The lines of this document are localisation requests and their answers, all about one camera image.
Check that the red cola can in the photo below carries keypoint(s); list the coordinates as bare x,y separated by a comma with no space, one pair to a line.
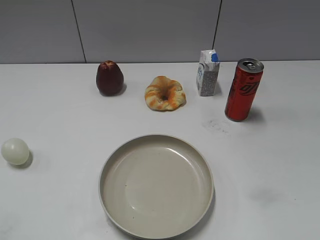
247,77

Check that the beige round plate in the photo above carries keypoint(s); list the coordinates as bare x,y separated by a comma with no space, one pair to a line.
156,187

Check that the white egg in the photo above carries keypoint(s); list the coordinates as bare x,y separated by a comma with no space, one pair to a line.
15,151

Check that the dark red wax apple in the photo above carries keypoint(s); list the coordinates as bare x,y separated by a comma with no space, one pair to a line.
109,78

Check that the white blue milk carton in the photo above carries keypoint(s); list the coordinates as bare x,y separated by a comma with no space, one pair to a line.
207,73

